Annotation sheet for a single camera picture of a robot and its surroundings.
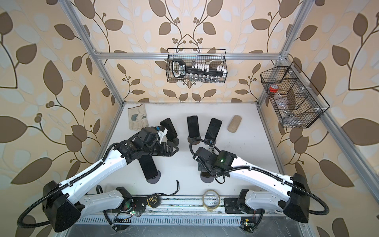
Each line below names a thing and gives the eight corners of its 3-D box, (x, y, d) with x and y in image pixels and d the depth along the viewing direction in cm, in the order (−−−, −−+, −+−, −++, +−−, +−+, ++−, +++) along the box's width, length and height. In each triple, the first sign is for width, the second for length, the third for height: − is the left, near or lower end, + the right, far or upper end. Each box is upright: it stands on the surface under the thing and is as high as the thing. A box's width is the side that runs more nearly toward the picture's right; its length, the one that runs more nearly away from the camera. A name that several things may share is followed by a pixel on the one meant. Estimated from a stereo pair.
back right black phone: (204, 141, 99) (206, 128, 88) (210, 130, 105) (212, 117, 93) (213, 145, 98) (216, 132, 86) (219, 134, 103) (222, 120, 91)
